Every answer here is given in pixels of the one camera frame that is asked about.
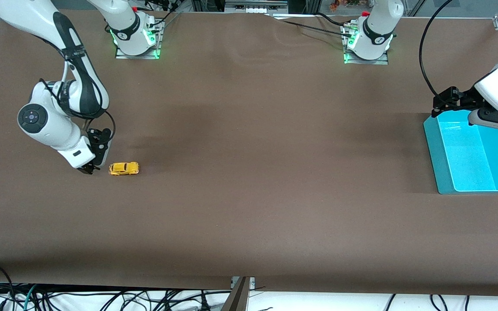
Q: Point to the yellow beetle toy car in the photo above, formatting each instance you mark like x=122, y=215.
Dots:
x=123, y=168

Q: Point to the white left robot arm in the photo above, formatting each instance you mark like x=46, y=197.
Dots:
x=376, y=30

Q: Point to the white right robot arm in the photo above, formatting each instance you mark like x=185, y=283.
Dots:
x=24, y=13

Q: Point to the teal plastic bin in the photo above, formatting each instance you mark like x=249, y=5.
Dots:
x=469, y=164

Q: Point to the orange background item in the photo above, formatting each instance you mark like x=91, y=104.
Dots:
x=344, y=3

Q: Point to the brown table cover sheet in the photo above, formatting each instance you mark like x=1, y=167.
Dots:
x=249, y=172

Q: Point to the white connector strip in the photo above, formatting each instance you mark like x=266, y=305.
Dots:
x=260, y=10

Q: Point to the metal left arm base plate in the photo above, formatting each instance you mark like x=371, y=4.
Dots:
x=381, y=62

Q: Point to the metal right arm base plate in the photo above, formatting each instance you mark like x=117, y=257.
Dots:
x=121, y=56

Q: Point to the aluminium background frame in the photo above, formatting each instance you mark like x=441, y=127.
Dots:
x=301, y=5

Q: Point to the grey slanted support post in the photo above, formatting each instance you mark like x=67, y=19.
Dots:
x=235, y=298

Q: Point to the small metal table bracket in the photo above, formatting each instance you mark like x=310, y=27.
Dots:
x=252, y=283

